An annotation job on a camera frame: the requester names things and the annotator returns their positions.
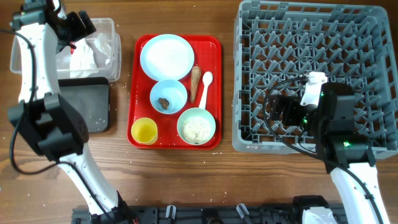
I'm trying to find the brown carrot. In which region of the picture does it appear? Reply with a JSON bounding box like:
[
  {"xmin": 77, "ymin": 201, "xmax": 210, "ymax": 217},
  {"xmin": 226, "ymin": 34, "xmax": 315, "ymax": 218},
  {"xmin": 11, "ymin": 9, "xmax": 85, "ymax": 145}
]
[{"xmin": 190, "ymin": 65, "xmax": 201, "ymax": 103}]

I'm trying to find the white napkin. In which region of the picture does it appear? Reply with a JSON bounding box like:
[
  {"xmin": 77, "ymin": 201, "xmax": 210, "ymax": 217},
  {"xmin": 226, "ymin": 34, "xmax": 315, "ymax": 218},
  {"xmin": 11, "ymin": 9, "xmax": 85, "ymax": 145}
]
[{"xmin": 70, "ymin": 33, "xmax": 112, "ymax": 78}]

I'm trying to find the light green bowl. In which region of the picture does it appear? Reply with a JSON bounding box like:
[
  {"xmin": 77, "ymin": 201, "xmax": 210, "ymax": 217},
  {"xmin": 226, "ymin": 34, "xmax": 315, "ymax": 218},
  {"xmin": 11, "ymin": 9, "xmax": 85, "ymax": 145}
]
[{"xmin": 177, "ymin": 108, "xmax": 216, "ymax": 146}]

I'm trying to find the grey dishwasher rack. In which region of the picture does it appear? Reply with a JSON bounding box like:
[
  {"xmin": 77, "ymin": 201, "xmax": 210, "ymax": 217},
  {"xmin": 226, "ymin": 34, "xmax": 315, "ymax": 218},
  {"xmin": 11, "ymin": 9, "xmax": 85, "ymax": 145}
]
[{"xmin": 232, "ymin": 1, "xmax": 397, "ymax": 159}]

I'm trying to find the brown food scrap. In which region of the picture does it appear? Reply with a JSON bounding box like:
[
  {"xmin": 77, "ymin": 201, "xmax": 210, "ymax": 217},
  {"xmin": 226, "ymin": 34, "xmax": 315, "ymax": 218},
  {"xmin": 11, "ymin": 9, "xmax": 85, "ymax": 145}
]
[{"xmin": 158, "ymin": 98, "xmax": 169, "ymax": 110}]

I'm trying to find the light blue bowl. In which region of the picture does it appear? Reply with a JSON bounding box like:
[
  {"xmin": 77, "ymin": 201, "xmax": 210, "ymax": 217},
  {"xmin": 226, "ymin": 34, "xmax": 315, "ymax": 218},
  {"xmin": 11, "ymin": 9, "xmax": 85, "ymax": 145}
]
[{"xmin": 149, "ymin": 80, "xmax": 188, "ymax": 114}]

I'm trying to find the clear plastic waste bin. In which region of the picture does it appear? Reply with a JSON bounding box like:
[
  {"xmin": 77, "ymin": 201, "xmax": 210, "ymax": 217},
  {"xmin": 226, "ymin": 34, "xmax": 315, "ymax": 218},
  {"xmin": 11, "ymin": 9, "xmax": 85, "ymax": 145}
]
[{"xmin": 9, "ymin": 17, "xmax": 122, "ymax": 83}]

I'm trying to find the yellow plastic cup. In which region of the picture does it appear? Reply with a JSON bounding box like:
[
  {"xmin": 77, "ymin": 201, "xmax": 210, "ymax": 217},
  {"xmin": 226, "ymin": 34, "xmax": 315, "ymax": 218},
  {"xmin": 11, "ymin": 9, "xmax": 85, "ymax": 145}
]
[{"xmin": 131, "ymin": 118, "xmax": 158, "ymax": 145}]

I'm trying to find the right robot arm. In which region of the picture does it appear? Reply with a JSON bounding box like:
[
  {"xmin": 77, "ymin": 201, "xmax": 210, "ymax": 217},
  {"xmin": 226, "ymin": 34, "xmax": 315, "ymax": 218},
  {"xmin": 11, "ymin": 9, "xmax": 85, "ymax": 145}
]
[{"xmin": 264, "ymin": 82, "xmax": 389, "ymax": 223}]

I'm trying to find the red snack wrapper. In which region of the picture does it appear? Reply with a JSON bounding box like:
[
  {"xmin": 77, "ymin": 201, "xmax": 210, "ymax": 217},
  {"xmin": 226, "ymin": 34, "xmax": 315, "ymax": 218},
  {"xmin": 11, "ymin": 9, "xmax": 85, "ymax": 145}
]
[{"xmin": 70, "ymin": 42, "xmax": 76, "ymax": 55}]

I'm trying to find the large light blue plate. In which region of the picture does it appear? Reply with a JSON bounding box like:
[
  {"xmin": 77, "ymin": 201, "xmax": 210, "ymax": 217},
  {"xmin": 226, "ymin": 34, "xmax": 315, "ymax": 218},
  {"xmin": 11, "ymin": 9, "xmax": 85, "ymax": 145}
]
[{"xmin": 140, "ymin": 34, "xmax": 195, "ymax": 82}]

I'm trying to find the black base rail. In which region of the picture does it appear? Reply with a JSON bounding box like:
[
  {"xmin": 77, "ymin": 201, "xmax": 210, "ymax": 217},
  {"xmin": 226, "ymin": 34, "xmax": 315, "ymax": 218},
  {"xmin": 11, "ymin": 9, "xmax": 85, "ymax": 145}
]
[{"xmin": 71, "ymin": 203, "xmax": 348, "ymax": 224}]

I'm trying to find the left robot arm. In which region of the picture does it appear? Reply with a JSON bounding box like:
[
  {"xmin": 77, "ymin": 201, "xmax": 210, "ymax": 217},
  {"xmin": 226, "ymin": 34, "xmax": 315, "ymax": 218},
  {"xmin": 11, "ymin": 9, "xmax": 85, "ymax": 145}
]
[{"xmin": 8, "ymin": 1, "xmax": 129, "ymax": 223}]

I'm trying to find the white plastic spoon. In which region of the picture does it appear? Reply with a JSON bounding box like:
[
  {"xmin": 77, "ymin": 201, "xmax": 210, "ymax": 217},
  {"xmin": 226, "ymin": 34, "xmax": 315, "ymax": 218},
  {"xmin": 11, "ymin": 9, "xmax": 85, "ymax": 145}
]
[{"xmin": 199, "ymin": 71, "xmax": 213, "ymax": 110}]

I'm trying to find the red serving tray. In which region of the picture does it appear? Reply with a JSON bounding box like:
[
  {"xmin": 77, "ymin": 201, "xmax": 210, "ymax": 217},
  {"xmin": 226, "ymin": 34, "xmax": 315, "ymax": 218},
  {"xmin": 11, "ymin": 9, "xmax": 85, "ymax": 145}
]
[{"xmin": 127, "ymin": 34, "xmax": 223, "ymax": 150}]

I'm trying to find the black waste tray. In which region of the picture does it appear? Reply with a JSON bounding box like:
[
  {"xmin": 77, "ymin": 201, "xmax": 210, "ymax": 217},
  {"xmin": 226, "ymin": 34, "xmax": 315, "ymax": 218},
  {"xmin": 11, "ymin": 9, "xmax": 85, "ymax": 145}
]
[{"xmin": 58, "ymin": 77, "xmax": 110, "ymax": 134}]

